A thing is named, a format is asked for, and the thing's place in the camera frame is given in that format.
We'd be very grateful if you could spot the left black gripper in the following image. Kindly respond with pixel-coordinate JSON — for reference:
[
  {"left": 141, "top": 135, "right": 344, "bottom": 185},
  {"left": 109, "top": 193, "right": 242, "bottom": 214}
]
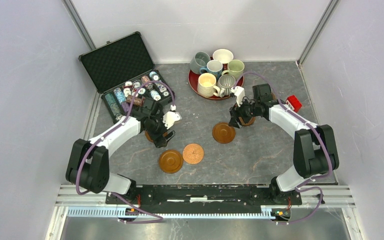
[{"left": 145, "top": 112, "right": 176, "bottom": 149}]

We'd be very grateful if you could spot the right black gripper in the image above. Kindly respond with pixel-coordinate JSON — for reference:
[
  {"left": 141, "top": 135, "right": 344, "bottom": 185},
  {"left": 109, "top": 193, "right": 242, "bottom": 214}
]
[{"left": 228, "top": 94, "right": 260, "bottom": 129}]

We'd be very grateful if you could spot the wooden coaster three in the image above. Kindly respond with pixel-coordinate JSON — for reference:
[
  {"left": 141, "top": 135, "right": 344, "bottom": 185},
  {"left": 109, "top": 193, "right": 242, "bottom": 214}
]
[{"left": 145, "top": 131, "right": 168, "bottom": 144}]

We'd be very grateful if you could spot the wooden coaster two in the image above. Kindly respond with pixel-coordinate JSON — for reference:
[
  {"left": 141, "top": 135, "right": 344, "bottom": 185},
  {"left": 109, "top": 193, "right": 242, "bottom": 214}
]
[{"left": 212, "top": 122, "right": 236, "bottom": 144}]

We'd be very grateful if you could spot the wooden coaster one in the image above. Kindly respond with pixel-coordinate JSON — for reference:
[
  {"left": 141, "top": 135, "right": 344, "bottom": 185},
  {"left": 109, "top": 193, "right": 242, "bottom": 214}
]
[{"left": 238, "top": 116, "right": 256, "bottom": 127}]

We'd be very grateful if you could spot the wooden coaster five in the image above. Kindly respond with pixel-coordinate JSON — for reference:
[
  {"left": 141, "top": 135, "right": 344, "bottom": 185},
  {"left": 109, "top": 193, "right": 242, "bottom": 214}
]
[{"left": 158, "top": 149, "right": 184, "bottom": 174}]

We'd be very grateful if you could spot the woven cork coaster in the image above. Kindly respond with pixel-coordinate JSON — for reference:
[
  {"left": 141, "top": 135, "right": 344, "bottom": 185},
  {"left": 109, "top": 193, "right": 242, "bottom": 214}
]
[{"left": 182, "top": 143, "right": 205, "bottom": 165}]

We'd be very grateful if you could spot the grey striped cup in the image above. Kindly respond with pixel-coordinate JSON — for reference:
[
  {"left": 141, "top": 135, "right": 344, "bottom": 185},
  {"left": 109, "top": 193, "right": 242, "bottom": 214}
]
[{"left": 216, "top": 74, "right": 236, "bottom": 98}]

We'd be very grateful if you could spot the cream ribbed mug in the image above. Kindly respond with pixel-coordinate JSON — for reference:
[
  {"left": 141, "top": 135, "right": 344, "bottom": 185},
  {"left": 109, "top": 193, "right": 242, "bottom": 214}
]
[{"left": 197, "top": 73, "right": 220, "bottom": 98}]

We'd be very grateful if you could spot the red round tray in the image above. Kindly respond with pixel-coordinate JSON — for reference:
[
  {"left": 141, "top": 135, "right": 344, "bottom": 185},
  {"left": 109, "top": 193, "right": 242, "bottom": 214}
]
[{"left": 188, "top": 59, "right": 245, "bottom": 100}]

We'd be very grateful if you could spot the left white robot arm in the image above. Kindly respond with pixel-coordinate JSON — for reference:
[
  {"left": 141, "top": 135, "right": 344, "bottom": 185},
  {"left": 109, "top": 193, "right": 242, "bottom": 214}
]
[{"left": 65, "top": 98, "right": 182, "bottom": 204}]

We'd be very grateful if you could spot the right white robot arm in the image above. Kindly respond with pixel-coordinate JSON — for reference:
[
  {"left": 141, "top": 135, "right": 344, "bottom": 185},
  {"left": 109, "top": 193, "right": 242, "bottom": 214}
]
[{"left": 228, "top": 83, "right": 340, "bottom": 204}]

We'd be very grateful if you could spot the white bowl cup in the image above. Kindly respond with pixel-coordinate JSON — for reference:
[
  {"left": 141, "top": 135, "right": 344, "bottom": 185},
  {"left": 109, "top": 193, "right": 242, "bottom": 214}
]
[{"left": 212, "top": 48, "right": 234, "bottom": 65}]

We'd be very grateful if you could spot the green mug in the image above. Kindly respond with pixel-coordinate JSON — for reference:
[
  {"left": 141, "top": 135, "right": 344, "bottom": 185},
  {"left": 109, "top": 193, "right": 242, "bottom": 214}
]
[{"left": 221, "top": 59, "right": 245, "bottom": 80}]

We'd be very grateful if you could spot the red blue toy truck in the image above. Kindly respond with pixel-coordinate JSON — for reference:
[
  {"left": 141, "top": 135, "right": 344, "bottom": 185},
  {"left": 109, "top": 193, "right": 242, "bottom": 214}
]
[{"left": 285, "top": 95, "right": 303, "bottom": 113}]

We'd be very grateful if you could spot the grey mug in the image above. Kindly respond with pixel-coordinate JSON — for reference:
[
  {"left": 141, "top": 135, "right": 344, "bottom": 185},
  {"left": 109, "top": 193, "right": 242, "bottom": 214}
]
[{"left": 189, "top": 51, "right": 211, "bottom": 75}]

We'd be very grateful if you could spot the black foam-lined case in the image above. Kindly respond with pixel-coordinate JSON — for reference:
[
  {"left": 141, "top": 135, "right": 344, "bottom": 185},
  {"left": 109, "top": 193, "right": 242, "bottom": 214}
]
[{"left": 78, "top": 31, "right": 167, "bottom": 123}]

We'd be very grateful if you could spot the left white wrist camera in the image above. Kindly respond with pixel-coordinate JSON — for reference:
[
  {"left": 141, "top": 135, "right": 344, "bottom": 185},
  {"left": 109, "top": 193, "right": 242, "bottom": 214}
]
[{"left": 162, "top": 104, "right": 182, "bottom": 130}]

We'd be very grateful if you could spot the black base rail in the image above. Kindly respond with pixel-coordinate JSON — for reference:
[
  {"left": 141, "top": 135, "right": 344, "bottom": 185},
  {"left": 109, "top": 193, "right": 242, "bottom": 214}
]
[{"left": 123, "top": 184, "right": 302, "bottom": 214}]

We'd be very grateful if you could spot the blue handled white mug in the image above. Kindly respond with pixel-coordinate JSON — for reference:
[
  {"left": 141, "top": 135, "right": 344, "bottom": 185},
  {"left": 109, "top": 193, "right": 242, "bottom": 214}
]
[{"left": 199, "top": 59, "right": 224, "bottom": 80}]

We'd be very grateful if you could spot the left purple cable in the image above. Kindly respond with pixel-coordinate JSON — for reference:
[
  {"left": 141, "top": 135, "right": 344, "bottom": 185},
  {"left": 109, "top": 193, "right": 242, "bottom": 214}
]
[{"left": 75, "top": 79, "right": 176, "bottom": 225}]

